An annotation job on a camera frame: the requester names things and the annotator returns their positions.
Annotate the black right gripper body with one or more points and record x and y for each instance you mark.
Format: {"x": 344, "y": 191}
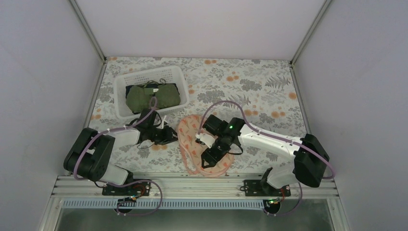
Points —
{"x": 221, "y": 151}

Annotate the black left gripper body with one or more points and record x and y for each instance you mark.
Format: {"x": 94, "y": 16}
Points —
{"x": 159, "y": 137}

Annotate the pink floral mesh laundry bag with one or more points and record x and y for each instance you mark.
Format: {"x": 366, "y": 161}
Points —
{"x": 191, "y": 151}

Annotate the white plastic laundry basket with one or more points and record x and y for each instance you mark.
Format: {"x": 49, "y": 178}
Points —
{"x": 171, "y": 74}

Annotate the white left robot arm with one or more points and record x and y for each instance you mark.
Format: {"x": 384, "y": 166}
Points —
{"x": 89, "y": 157}

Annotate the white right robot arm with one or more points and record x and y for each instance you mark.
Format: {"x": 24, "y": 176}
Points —
{"x": 307, "y": 159}

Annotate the navy blue bra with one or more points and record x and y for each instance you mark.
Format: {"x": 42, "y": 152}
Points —
{"x": 159, "y": 86}

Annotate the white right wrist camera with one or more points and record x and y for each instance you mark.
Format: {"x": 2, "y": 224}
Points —
{"x": 205, "y": 139}

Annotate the white slotted cable duct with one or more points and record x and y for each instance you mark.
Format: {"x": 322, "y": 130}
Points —
{"x": 100, "y": 203}

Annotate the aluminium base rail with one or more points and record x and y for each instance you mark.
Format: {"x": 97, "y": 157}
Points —
{"x": 182, "y": 186}

